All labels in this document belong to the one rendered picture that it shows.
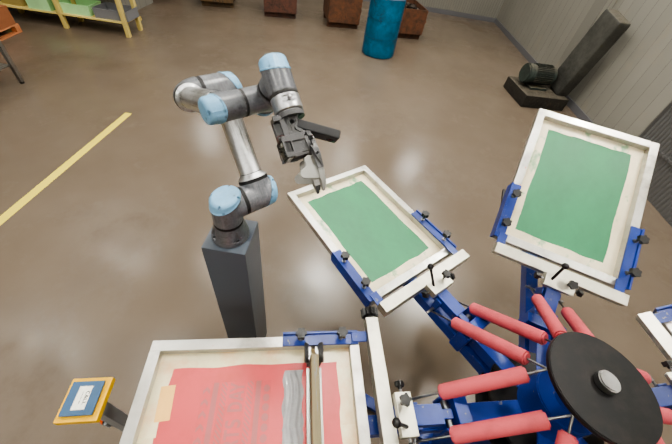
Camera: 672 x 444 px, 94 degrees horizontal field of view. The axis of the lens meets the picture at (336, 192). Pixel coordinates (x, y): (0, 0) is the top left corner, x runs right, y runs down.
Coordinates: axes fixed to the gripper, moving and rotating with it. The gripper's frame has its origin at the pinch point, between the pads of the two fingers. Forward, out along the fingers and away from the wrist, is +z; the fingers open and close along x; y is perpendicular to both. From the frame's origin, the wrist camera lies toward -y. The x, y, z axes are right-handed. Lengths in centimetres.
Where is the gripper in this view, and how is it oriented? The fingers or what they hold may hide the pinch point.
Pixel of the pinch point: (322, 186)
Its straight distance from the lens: 79.2
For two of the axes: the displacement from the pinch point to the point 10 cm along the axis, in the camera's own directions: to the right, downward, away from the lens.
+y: -8.9, 2.7, -3.6
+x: 3.3, -1.7, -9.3
